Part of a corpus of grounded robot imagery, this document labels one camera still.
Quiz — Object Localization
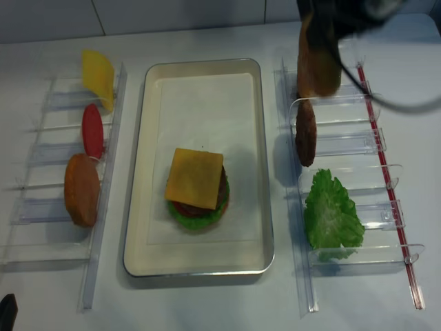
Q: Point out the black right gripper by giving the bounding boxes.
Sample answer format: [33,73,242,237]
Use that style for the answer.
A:
[297,0,406,38]

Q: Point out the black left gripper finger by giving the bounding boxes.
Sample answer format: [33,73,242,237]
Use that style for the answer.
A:
[0,293,18,331]

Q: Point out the brown bread slice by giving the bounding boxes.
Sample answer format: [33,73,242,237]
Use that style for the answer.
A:
[297,11,342,98]

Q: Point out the brown meat patty in rack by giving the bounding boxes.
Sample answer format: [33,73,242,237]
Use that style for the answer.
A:
[295,100,317,167]

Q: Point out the orange bread bun slice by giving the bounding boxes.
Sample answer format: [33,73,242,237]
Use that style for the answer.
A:
[64,154,100,228]

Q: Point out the red tomato on burger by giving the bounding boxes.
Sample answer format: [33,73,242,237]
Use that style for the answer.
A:
[172,201,214,218]

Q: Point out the red tomato slice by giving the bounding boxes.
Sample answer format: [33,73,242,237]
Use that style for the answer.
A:
[81,103,104,159]

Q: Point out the green lettuce on burger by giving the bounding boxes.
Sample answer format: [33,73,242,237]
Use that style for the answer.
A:
[167,199,229,231]

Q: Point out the brown meat patty on burger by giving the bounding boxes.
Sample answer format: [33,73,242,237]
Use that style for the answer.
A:
[176,164,231,214]

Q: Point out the green lettuce leaf in rack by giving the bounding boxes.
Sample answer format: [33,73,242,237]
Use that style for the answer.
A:
[304,169,365,262]

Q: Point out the yellow cheese slice on burger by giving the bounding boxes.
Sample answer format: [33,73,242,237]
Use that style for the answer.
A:
[165,148,223,210]

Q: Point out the yellow cheese slice in rack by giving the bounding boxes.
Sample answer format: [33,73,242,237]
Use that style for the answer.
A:
[82,50,114,112]

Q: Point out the clear acrylic left rack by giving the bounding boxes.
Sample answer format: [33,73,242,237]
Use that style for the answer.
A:
[1,67,127,310]

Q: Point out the clear acrylic rack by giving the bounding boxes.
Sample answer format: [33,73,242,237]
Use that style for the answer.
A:
[1,67,127,310]
[274,59,425,314]

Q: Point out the white tray liner paper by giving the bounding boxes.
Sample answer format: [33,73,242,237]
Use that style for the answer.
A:
[147,74,261,244]

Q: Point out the clear acrylic right rack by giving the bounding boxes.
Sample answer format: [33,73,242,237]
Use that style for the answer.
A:
[274,59,425,314]

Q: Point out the white metal tray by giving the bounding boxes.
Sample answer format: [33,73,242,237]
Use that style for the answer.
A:
[123,59,274,277]

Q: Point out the black cable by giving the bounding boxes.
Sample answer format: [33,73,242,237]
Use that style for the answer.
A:
[327,20,441,113]

